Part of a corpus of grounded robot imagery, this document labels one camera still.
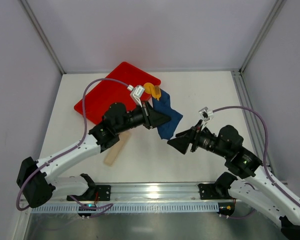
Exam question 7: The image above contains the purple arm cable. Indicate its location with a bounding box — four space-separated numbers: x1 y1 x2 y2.
16 77 133 221
212 105 300 220

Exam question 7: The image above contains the aluminium rail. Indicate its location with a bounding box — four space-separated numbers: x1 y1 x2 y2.
231 70 266 160
19 181 294 205

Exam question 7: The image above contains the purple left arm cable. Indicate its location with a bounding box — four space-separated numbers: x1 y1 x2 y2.
16 77 133 221

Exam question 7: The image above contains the orange plastic spoon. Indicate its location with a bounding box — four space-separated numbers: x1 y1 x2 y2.
143 82 156 96

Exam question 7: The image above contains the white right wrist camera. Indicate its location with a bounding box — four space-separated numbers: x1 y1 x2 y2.
198 107 214 129

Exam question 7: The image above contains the orange plastic fork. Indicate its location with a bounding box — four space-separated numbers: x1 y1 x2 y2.
151 85 162 101

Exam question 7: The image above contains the right black controller board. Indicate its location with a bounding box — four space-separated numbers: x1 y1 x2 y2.
217 203 236 216

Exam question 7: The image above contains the aluminium right side rail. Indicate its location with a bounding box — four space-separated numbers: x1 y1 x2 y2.
231 70 266 160

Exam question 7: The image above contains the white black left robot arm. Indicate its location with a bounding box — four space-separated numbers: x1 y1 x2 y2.
16 101 171 209

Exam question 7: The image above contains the dark blue paper napkin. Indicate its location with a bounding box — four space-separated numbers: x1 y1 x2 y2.
151 90 184 141

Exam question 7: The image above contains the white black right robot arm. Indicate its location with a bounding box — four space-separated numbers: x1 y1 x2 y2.
167 121 300 240

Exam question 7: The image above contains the left black controller board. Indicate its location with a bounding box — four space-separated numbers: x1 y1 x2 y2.
78 203 97 218

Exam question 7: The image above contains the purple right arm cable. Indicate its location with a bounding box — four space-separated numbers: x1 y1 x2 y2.
212 105 300 220

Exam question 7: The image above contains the aluminium left corner post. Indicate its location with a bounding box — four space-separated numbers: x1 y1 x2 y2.
18 0 66 75

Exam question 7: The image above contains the black controller board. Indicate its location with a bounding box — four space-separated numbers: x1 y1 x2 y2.
78 203 97 218
217 203 236 216

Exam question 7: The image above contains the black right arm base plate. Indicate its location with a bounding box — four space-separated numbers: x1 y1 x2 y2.
198 183 232 200

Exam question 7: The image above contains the aluminium front rail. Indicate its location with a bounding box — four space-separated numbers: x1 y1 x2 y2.
19 181 294 205

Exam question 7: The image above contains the white slotted cable duct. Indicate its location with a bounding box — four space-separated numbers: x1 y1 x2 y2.
31 202 219 214

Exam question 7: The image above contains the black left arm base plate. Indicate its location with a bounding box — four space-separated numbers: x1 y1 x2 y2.
73 184 112 202

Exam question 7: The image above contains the aluminium right corner post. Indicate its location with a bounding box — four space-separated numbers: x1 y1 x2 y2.
239 0 287 75

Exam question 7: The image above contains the aluminium corner post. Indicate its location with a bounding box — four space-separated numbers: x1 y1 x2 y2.
18 0 66 75
239 0 287 75

